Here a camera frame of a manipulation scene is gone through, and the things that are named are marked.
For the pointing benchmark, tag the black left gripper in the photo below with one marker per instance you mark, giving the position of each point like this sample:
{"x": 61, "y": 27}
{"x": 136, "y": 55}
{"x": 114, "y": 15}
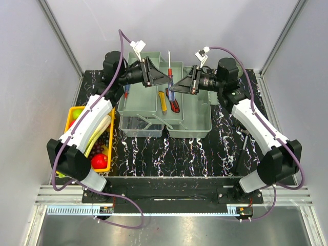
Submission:
{"x": 152, "y": 76}

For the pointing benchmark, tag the white green leek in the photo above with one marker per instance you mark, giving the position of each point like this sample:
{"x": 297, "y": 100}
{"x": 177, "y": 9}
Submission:
{"x": 98, "y": 132}

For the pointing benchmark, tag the yellow utility knife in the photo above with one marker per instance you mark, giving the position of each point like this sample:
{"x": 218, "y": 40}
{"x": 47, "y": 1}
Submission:
{"x": 162, "y": 98}

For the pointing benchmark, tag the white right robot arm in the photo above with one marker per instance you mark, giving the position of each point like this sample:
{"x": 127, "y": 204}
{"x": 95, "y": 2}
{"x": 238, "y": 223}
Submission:
{"x": 281, "y": 156}

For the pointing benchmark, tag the green pepper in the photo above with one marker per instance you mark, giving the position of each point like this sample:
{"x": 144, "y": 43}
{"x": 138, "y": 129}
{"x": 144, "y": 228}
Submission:
{"x": 76, "y": 113}

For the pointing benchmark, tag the right aluminium frame post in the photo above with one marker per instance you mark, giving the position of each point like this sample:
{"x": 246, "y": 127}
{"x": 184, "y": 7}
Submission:
{"x": 296, "y": 12}

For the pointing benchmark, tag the blue red screwdriver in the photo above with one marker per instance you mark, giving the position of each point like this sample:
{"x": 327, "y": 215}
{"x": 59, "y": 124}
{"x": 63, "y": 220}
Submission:
{"x": 171, "y": 93}

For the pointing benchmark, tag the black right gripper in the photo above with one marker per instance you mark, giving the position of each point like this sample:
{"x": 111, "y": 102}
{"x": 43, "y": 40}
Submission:
{"x": 189, "y": 84}

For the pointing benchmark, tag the left aluminium frame post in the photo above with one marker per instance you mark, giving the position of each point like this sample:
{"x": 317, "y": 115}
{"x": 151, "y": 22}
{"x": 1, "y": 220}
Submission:
{"x": 60, "y": 36}

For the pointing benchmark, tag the green melon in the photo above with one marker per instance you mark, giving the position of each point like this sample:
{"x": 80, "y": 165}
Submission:
{"x": 240, "y": 70}

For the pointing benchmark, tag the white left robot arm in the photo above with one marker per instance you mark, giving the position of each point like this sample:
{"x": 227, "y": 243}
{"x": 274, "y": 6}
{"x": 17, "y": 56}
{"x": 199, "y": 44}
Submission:
{"x": 67, "y": 153}

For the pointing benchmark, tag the dark purple grapes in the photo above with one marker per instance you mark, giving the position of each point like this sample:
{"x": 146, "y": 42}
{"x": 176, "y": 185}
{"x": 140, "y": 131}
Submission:
{"x": 102, "y": 145}

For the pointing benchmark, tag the red apple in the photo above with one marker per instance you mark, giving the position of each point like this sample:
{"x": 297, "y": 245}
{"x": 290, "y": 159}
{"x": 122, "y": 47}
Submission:
{"x": 99, "y": 161}

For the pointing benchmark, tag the white slotted cable duct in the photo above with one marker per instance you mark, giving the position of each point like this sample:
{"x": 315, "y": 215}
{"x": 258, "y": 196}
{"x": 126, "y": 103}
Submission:
{"x": 94, "y": 210}

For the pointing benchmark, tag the aluminium frame post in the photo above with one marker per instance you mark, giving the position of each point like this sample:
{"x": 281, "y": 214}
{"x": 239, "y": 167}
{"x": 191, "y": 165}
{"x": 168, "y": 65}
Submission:
{"x": 60, "y": 36}
{"x": 296, "y": 12}

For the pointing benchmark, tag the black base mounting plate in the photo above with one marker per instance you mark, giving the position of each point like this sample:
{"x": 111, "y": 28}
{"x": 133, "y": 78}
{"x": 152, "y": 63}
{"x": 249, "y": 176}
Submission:
{"x": 174, "y": 195}

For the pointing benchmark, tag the small red screwdriver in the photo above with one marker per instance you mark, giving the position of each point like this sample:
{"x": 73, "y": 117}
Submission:
{"x": 126, "y": 94}

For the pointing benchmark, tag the translucent green tool box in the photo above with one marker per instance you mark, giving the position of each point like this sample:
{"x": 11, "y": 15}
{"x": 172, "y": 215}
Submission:
{"x": 143, "y": 116}

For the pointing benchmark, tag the red black utility tool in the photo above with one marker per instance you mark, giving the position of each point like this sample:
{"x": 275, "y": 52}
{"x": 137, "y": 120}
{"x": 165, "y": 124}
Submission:
{"x": 173, "y": 104}

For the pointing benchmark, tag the yellow plastic bin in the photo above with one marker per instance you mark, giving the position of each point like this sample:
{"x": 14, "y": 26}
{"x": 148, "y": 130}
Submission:
{"x": 111, "y": 127}

